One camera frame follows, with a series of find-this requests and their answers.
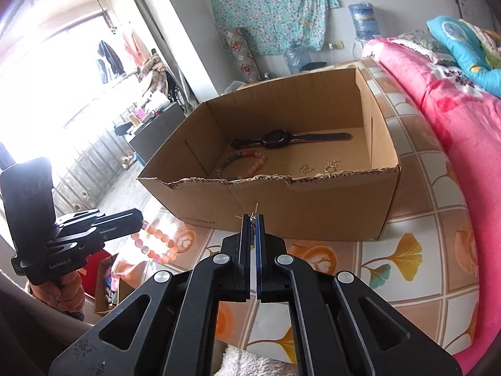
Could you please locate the small pink box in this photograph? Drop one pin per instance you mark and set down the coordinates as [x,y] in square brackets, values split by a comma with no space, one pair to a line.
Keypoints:
[140,114]

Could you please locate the pink floral blanket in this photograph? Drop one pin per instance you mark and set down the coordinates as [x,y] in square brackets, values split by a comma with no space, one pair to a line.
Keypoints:
[462,133]

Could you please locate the metal coat rack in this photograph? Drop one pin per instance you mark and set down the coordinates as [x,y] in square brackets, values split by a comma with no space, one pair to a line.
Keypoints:
[102,4]

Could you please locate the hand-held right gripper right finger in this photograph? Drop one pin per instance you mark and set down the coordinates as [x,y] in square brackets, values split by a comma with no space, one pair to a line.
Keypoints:
[259,274]

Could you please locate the gold hoop earring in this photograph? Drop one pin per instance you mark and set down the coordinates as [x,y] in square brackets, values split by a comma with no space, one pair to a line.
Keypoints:
[331,165]

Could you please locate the blue printed pillow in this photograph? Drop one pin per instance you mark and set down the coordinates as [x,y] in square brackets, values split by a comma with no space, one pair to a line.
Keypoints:
[465,43]

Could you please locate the black pouch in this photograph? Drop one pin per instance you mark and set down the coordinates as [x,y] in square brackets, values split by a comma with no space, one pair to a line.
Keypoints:
[123,129]

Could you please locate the grey red-patterned pillow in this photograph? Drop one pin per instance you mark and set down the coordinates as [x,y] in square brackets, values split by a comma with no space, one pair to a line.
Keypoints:
[242,55]

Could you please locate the white plastic bag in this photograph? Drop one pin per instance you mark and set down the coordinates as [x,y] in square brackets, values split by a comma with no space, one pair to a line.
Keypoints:
[237,86]

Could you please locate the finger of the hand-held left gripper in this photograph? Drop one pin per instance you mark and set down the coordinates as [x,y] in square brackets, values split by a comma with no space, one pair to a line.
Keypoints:
[117,217]
[117,230]

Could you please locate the metal balcony railing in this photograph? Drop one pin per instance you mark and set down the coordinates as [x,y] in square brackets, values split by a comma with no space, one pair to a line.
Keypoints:
[86,172]

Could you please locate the black flat object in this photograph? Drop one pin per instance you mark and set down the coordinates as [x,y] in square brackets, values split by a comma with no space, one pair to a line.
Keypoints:
[315,66]

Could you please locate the grey lace pillow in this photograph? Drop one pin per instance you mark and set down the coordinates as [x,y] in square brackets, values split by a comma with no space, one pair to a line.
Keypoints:
[418,41]

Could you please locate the teal floral wall cloth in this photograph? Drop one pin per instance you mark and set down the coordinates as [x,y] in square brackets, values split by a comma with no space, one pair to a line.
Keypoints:
[274,8]

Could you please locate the blue water jug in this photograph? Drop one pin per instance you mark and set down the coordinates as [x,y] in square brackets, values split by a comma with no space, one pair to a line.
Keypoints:
[364,23]

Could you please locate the white fluffy towel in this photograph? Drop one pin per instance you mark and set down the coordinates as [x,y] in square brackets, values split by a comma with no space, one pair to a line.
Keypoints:
[242,362]

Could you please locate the dark hanging jacket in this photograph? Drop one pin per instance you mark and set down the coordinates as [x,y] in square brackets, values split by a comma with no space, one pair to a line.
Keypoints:
[107,60]

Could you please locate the pink hanging garment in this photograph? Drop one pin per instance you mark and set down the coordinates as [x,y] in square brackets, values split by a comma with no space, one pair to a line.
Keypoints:
[135,47]

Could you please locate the ginkgo pattern tablecloth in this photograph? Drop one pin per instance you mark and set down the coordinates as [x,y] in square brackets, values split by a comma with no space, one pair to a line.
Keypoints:
[411,290]

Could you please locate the brown cardboard box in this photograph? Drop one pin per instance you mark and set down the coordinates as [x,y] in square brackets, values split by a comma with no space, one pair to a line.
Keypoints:
[332,211]

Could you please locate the grey cabinet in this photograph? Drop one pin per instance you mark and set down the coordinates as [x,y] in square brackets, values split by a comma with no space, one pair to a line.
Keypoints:
[160,137]

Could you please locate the pile of beige clothes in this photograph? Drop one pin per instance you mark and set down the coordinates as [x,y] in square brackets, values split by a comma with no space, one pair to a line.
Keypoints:
[154,74]

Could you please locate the red gift bag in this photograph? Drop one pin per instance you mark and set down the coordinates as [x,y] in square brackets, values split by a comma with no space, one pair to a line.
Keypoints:
[89,278]

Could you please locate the person's left hand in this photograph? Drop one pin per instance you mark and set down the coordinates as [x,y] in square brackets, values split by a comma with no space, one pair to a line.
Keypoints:
[70,293]

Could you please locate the clear empty water jug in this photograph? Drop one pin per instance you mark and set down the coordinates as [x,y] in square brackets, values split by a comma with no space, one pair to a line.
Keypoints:
[295,60]

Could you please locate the person's left forearm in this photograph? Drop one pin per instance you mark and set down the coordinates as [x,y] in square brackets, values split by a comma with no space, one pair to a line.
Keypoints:
[31,333]

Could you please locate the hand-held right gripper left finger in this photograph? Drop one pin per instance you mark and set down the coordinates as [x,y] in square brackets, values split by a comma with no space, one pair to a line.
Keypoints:
[244,250]

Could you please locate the white wall socket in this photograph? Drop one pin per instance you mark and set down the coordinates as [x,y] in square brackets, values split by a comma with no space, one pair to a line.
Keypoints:
[337,45]

